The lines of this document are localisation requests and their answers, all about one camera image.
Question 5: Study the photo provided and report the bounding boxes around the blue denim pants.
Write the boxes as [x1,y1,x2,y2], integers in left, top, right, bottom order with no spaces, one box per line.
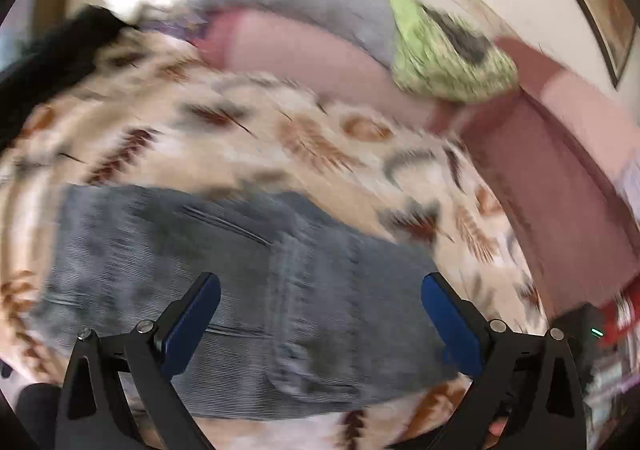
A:
[28,185,457,420]

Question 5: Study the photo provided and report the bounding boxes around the leaf print beige blanket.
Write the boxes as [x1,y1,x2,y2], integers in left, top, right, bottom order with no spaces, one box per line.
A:
[0,26,551,450]

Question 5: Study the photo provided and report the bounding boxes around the black garment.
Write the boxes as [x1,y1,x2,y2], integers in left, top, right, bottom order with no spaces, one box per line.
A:
[0,6,127,150]

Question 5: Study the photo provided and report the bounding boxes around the green patterned folded cloth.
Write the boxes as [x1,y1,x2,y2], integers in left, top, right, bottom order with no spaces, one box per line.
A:
[388,0,518,104]

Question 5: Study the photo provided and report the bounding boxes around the pink sofa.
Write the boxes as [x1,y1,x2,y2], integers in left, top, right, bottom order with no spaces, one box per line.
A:
[194,9,639,325]

